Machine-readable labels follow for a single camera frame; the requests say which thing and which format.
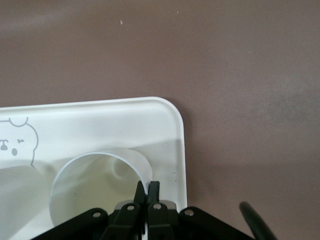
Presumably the white plastic cup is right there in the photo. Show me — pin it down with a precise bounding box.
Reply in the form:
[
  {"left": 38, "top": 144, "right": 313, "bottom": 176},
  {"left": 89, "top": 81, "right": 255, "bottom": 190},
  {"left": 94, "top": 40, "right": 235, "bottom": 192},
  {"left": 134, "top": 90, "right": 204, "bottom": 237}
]
[{"left": 48, "top": 148, "right": 153, "bottom": 225}]

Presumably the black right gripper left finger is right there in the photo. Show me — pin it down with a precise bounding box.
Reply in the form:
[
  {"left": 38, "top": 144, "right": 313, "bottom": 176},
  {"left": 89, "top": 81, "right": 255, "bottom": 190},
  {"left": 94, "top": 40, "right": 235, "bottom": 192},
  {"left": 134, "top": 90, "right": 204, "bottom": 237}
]
[{"left": 31, "top": 180, "right": 147, "bottom": 240}]

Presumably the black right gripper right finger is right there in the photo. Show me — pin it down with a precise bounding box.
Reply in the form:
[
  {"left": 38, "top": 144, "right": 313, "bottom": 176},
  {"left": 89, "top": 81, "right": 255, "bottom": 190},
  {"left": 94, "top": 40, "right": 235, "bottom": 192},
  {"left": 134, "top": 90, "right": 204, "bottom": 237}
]
[{"left": 146, "top": 180, "right": 252, "bottom": 240}]

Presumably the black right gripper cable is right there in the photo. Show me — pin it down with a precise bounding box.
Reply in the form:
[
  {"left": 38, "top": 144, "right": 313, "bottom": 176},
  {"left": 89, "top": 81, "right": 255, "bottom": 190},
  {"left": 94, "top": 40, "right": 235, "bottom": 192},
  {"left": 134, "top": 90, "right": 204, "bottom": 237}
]
[{"left": 239, "top": 201, "right": 277, "bottom": 240}]

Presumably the cream bear print tray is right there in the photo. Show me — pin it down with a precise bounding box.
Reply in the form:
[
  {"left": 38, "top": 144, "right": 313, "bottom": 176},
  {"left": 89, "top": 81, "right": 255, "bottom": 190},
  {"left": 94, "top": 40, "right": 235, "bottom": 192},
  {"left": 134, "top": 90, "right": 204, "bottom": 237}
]
[{"left": 0, "top": 96, "right": 189, "bottom": 240}]

